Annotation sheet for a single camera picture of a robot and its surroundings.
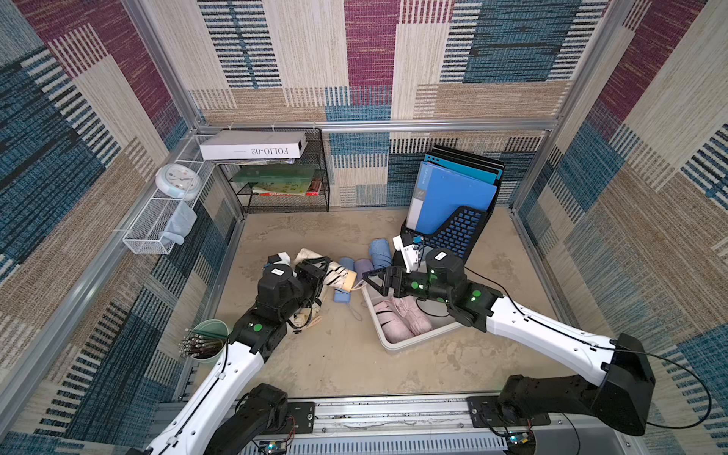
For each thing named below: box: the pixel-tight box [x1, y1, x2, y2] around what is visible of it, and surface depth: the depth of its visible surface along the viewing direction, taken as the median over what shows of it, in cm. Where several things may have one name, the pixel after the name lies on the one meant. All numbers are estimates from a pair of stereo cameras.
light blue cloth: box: [159, 200, 199, 245], surface depth 70 cm
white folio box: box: [199, 130, 309, 161], surface depth 81 cm
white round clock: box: [155, 163, 202, 201], surface depth 76 cm
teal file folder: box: [423, 153, 503, 186], surface depth 91 cm
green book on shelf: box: [231, 163, 318, 192], surface depth 101 cm
